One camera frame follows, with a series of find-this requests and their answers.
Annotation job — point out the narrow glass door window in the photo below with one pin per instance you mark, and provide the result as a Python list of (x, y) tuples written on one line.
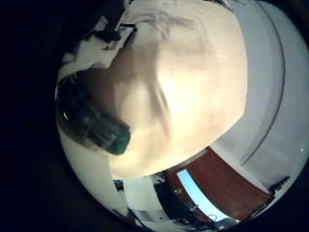
[(198, 195)]

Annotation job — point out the red-brown wooden door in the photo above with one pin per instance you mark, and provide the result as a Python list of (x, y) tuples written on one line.
[(231, 183)]

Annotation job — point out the white wall whiteboard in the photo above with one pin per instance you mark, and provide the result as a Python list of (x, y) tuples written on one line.
[(283, 106)]

